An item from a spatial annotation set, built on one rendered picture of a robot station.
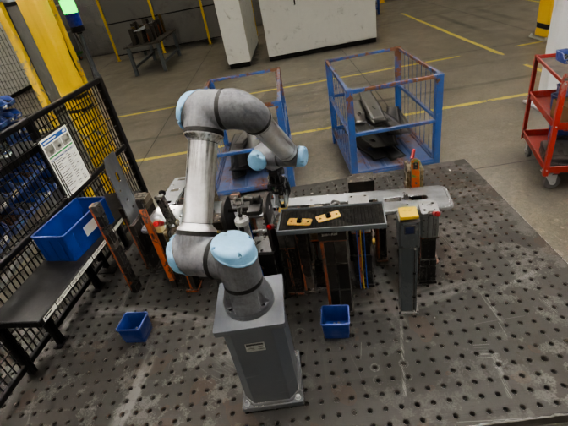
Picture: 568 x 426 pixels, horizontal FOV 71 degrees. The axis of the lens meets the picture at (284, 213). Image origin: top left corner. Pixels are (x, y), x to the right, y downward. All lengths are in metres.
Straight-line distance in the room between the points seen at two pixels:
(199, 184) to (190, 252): 0.19
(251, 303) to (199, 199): 0.33
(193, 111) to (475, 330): 1.23
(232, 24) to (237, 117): 8.26
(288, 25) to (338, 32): 1.09
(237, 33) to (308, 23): 1.53
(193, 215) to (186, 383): 0.72
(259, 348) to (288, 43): 8.55
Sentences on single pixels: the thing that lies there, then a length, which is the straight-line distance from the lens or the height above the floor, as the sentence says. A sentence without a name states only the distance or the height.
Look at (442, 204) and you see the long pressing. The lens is 1.73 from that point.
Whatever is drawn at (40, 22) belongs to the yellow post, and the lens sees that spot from 2.36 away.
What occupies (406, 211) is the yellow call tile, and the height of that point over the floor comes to 1.16.
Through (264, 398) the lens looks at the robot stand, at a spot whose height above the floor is 0.75.
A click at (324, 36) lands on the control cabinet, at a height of 0.31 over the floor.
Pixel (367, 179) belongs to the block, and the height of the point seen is 1.03.
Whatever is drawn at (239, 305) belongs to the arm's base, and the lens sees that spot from 1.15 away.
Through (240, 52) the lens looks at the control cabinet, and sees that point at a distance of 9.43.
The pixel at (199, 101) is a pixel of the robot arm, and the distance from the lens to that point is 1.17.
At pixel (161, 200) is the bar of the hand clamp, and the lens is 1.70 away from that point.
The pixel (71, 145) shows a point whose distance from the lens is 2.21.
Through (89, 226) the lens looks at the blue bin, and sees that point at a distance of 1.92.
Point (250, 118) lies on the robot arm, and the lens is 1.14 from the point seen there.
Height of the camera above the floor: 1.94
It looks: 33 degrees down
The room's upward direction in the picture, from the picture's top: 11 degrees counter-clockwise
